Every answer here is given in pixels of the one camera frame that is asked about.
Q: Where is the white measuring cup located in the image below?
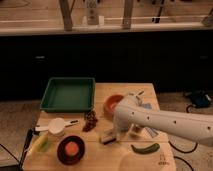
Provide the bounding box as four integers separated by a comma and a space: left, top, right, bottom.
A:
35, 118, 79, 136

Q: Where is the bunch of dark grapes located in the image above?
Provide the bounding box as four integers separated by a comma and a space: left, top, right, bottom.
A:
82, 111, 98, 132

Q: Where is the dark plate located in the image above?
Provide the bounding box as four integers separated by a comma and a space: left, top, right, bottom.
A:
57, 136, 85, 165

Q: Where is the orange round fruit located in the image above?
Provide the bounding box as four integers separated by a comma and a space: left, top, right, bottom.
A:
65, 142, 79, 156

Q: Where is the black cable on floor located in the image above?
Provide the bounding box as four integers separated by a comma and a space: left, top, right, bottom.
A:
168, 139, 199, 171

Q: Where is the yellow corn cob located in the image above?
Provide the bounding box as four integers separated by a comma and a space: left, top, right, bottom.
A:
27, 134, 48, 157

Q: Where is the green chili pepper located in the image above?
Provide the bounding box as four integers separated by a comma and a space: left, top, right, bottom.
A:
131, 143, 160, 154

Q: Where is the green plastic tray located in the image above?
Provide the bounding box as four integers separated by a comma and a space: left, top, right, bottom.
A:
40, 77, 95, 113

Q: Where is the metal cup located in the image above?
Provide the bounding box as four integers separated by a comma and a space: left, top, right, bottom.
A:
131, 125, 143, 136

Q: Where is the black box on floor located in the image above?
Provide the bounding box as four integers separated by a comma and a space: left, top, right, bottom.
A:
184, 91, 211, 108

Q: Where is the blue striped cloth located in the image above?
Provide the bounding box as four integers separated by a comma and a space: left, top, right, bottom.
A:
146, 128, 158, 138

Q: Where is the orange bowl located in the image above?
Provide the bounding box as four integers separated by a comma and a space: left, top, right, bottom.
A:
104, 94, 124, 115

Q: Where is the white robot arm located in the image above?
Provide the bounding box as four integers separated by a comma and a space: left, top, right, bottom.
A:
113, 94, 213, 147

